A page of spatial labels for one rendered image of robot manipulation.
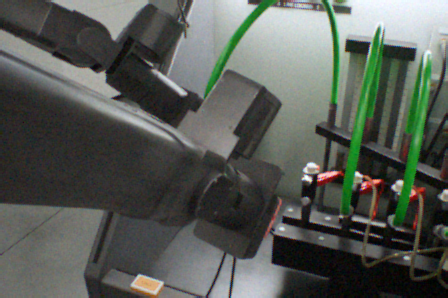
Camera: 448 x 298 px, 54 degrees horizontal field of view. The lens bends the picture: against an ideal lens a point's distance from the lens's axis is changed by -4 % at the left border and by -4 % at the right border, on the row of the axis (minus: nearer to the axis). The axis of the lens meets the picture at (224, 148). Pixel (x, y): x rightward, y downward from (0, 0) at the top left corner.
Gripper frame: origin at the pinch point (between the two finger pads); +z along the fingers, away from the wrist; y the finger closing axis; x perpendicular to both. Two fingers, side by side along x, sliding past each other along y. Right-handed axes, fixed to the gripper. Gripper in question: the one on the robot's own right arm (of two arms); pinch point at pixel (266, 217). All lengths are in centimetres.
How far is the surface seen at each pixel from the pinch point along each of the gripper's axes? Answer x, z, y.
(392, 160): -3.3, 38.7, 21.0
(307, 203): 6.0, 28.9, 5.9
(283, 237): 8.9, 32.3, -1.6
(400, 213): -11.9, 15.7, 8.4
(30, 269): 144, 106, -68
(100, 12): 258, 162, 92
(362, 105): -3.2, 7.5, 19.4
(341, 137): 8.9, 40.5, 22.7
